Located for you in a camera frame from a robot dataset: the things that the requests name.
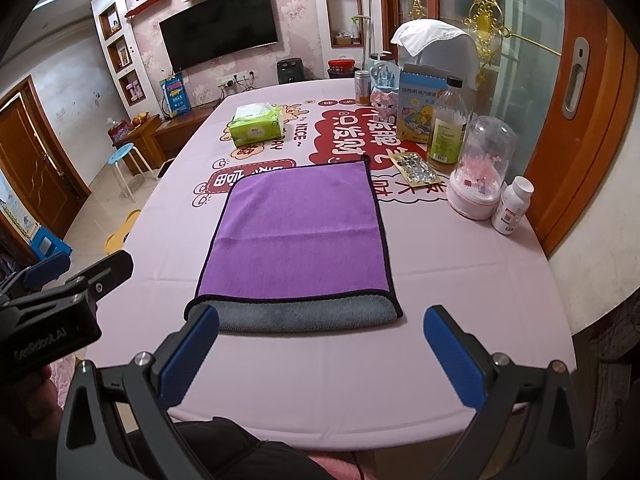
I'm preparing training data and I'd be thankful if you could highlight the purple and grey towel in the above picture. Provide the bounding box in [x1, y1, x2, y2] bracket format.
[184, 156, 404, 334]

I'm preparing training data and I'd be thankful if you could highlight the person's left hand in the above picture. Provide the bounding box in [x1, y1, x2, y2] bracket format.
[22, 365, 63, 440]

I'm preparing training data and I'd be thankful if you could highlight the blue plastic step stool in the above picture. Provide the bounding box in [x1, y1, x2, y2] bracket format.
[29, 226, 73, 260]

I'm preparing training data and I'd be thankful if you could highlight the yellow chair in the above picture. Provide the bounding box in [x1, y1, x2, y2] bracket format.
[104, 209, 141, 255]

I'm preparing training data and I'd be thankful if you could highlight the brown wooden door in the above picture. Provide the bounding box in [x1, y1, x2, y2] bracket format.
[1, 77, 90, 238]

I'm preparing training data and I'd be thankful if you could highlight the light blue round stool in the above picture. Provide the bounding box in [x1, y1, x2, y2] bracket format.
[107, 142, 154, 203]

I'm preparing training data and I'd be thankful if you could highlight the red gift box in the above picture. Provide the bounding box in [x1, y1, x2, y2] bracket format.
[107, 118, 131, 145]

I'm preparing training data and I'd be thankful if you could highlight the wooden tv cabinet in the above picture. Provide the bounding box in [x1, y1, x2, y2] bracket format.
[114, 105, 215, 169]

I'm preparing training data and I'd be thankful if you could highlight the white pill bottle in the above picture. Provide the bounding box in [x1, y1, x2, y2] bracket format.
[491, 176, 535, 235]

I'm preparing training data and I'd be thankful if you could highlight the pink glass dome ornament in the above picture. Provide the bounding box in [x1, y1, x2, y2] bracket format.
[446, 116, 518, 221]

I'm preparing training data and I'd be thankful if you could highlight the blue standing sign board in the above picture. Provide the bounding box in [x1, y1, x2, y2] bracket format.
[160, 74, 191, 118]

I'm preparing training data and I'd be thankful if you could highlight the silver blister pill pack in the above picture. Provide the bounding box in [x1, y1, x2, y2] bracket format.
[390, 152, 442, 192]

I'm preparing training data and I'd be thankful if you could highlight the green tissue pack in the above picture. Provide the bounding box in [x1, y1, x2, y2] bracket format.
[228, 103, 284, 148]

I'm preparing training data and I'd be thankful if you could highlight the clear glass oil bottle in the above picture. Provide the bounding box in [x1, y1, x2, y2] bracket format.
[427, 76, 470, 174]

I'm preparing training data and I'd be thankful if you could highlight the blue medicine box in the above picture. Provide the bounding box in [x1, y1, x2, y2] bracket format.
[396, 63, 447, 144]

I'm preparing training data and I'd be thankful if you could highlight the metal drink can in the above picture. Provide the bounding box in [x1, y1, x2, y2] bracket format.
[354, 70, 371, 105]

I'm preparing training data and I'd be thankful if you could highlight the pink cartoon figure toy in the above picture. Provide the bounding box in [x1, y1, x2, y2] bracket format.
[370, 61, 400, 125]

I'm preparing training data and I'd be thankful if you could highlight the red pot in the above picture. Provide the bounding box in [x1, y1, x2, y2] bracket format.
[328, 58, 356, 79]

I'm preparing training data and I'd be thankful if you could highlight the white wall shelf unit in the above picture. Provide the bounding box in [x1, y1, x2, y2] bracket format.
[92, 0, 160, 119]

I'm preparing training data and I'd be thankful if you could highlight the black wall television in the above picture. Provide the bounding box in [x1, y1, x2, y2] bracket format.
[160, 0, 278, 73]

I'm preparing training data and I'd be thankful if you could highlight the orange sliding door frame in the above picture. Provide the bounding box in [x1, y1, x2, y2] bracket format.
[525, 0, 639, 255]

